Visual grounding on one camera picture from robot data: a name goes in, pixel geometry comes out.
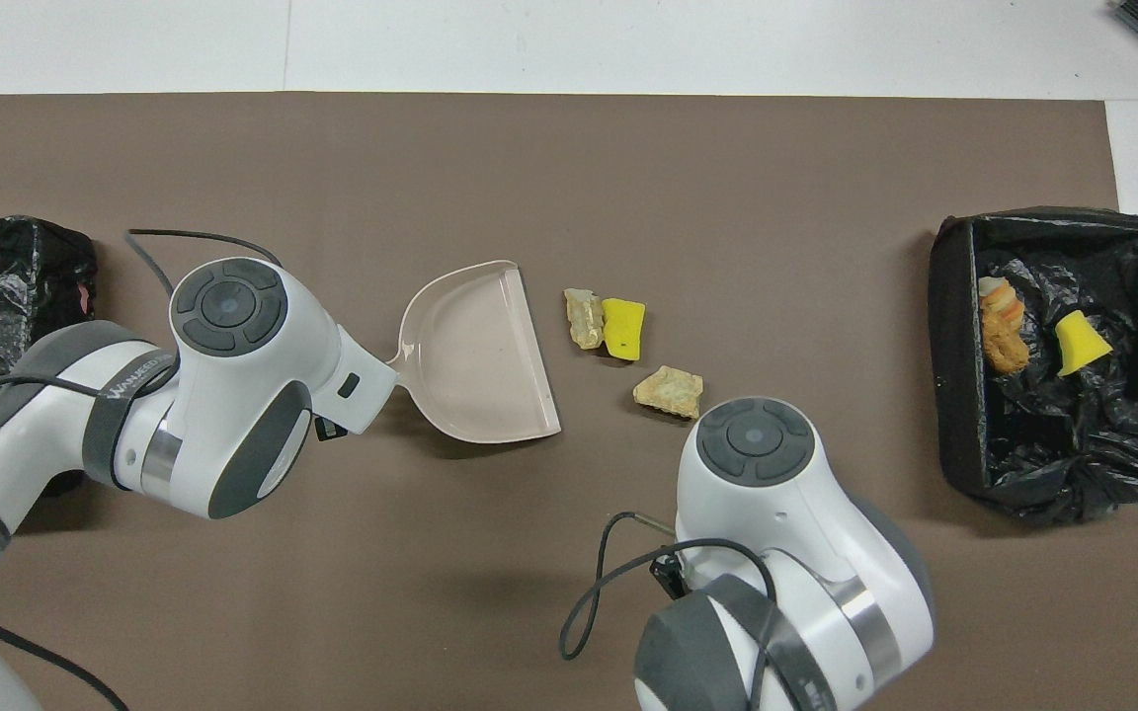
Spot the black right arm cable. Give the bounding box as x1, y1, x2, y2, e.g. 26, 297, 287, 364
559, 511, 777, 661

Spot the beige plastic dustpan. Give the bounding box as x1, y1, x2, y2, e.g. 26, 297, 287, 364
386, 260, 563, 444

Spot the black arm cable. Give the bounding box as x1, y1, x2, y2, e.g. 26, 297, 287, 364
0, 229, 284, 711
559, 511, 777, 661

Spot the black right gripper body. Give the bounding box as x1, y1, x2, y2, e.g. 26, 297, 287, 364
650, 551, 689, 600

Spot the yellow sponge piece black dot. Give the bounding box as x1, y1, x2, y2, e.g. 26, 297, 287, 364
601, 298, 647, 361

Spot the yellow sponge wedge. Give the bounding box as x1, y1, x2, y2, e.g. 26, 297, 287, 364
1055, 310, 1114, 378

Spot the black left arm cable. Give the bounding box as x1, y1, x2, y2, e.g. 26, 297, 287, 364
0, 229, 284, 711

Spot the cream and orange foam chunk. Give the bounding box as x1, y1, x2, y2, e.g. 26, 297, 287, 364
977, 276, 1026, 327

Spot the brown bread-like foam chunk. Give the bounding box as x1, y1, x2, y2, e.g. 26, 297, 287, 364
984, 316, 1032, 376

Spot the brown table mat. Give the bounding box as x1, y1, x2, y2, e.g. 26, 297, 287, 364
0, 92, 1138, 711

